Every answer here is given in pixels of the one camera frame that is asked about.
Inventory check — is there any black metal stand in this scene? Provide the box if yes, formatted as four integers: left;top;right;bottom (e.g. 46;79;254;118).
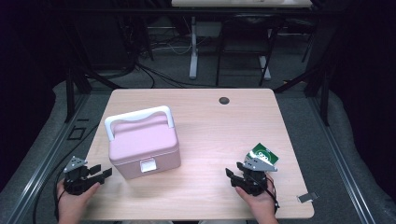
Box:
273;43;332;127
60;17;125;124

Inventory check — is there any small grey metal clip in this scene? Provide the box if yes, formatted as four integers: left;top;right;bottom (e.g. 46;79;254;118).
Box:
296;191;320;204

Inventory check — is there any dark curtain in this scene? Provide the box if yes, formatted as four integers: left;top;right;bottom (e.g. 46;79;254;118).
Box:
326;0;396;202
0;0;73;191

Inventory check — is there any pink storage box white handle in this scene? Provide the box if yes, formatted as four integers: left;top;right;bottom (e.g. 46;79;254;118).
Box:
104;105;182;181

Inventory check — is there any white desk leg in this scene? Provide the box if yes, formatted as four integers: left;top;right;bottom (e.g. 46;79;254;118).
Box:
259;29;272;81
189;15;200;80

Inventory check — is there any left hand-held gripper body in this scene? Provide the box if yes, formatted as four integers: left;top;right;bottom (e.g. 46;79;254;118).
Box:
63;156;101;196

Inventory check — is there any aluminium floor rail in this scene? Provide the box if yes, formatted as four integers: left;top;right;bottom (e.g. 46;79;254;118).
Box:
5;92;92;224
309;95;378;224

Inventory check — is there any light background desk top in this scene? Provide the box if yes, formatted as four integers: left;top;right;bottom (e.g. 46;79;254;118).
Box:
171;0;313;8

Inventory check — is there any bundle of black floor cables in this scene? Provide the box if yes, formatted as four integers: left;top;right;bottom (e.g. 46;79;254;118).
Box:
134;61;237;90

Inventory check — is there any white floor cable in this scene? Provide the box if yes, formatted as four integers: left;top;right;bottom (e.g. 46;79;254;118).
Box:
148;38;193;56

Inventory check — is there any green and white small carton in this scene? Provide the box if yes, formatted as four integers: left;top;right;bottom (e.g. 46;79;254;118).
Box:
244;142;280;166

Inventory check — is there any white under-desk box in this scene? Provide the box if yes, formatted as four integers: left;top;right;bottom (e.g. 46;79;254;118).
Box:
195;21;223;39

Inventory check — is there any person's left hand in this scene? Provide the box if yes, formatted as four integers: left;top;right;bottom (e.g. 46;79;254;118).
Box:
56;180;102;224

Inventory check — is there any person's right hand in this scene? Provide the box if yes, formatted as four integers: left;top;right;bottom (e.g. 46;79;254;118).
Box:
234;174;280;224

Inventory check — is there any black chair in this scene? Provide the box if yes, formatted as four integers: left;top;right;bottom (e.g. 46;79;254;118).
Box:
215;14;287;88

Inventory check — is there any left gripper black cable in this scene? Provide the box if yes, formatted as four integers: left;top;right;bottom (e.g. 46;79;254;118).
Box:
53;188;68;222

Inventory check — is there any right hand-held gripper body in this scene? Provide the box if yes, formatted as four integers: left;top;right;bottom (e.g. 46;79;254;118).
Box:
231;157;278;197

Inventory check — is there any black cable on floor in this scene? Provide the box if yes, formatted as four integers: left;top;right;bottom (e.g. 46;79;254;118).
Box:
32;123;100;224

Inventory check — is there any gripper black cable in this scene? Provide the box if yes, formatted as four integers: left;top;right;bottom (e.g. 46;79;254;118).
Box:
53;188;68;222
265;177;280;217

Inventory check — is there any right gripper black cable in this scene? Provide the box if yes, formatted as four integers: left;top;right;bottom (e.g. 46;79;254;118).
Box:
265;177;280;217

